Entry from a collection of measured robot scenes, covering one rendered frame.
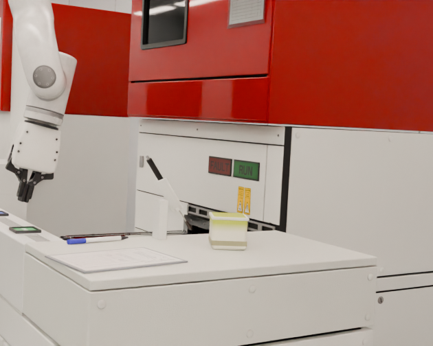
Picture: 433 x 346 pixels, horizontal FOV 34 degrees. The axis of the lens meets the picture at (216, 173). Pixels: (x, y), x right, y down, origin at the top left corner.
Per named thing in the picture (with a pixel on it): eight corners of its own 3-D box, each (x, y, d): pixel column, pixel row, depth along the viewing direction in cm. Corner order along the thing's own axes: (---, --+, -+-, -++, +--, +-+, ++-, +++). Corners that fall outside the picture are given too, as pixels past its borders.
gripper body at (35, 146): (58, 125, 160) (47, 173, 160) (15, 114, 155) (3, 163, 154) (70, 126, 154) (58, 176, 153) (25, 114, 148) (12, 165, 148)
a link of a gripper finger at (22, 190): (27, 171, 155) (20, 200, 155) (13, 167, 153) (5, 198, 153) (31, 172, 152) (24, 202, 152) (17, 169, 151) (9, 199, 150)
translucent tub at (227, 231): (242, 244, 149) (244, 212, 148) (247, 250, 141) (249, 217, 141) (207, 243, 148) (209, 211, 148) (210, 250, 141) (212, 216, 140)
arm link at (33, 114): (58, 116, 160) (55, 128, 160) (20, 106, 156) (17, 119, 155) (71, 117, 153) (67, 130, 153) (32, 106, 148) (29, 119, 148)
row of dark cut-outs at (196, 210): (188, 212, 210) (189, 204, 210) (275, 236, 173) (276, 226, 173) (186, 212, 210) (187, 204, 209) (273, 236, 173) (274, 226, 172)
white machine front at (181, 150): (140, 233, 243) (145, 118, 240) (282, 287, 174) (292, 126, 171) (132, 234, 241) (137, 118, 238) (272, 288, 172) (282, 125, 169)
